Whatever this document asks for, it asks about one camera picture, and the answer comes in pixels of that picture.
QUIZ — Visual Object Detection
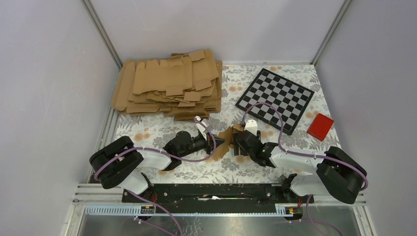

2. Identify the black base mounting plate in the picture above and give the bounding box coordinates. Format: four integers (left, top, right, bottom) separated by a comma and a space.
122, 183, 308, 212

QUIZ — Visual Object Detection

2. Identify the slotted grey cable duct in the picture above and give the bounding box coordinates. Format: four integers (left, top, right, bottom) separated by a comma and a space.
84, 204, 294, 217

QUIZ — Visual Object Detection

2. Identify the red box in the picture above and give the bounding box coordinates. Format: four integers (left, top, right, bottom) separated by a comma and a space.
306, 113, 334, 141

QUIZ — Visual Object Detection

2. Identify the black white checkerboard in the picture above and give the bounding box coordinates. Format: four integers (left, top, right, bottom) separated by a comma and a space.
236, 68, 314, 135

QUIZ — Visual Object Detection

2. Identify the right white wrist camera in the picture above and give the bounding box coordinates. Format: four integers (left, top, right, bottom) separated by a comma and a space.
244, 119, 258, 136

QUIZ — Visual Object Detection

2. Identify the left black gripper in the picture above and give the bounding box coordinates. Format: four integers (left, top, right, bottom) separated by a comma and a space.
179, 131, 225, 158

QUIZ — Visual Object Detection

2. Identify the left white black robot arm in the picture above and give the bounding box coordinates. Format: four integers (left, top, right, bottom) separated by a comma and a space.
89, 131, 225, 202

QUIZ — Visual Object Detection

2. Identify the brown cardboard box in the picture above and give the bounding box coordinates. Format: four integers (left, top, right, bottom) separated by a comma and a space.
207, 122, 244, 162

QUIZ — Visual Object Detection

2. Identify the stack of flat cardboard boxes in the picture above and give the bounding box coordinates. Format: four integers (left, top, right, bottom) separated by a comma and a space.
111, 49, 222, 120

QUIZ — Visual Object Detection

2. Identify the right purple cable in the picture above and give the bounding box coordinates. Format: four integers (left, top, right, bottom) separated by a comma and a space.
240, 102, 369, 236

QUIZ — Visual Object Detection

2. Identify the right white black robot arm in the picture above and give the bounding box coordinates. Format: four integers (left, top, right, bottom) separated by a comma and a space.
234, 131, 368, 204

